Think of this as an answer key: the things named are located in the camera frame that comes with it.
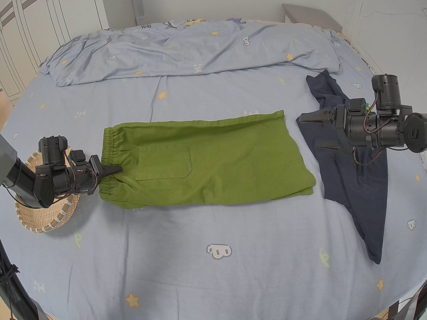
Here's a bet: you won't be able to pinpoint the round woven basket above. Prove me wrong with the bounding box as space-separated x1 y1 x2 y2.
14 145 81 233

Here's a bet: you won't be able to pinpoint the dark blue garment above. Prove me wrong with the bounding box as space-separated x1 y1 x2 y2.
296 71 389 265

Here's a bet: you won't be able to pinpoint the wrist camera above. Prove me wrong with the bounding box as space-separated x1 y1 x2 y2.
69 149 88 166
347 98 368 116

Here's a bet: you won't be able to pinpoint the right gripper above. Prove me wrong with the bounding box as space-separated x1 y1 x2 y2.
296 105 377 153

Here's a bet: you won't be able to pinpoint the green shorts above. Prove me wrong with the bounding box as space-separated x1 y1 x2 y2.
99 110 317 211

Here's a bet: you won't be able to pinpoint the grey bedside table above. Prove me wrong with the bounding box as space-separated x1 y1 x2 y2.
282 3 344 33

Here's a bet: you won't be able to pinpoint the pale blue quilt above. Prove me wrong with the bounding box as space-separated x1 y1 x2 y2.
38 18 342 88

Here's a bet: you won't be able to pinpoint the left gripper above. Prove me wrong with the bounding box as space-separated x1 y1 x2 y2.
65 155 105 196

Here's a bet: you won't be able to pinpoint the white wardrobe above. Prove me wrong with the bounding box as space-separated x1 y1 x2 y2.
0 0 111 107

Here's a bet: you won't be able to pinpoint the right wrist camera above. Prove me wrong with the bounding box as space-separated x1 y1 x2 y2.
347 98 368 116

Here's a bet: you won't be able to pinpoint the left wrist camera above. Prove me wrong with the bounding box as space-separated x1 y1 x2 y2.
69 149 88 166

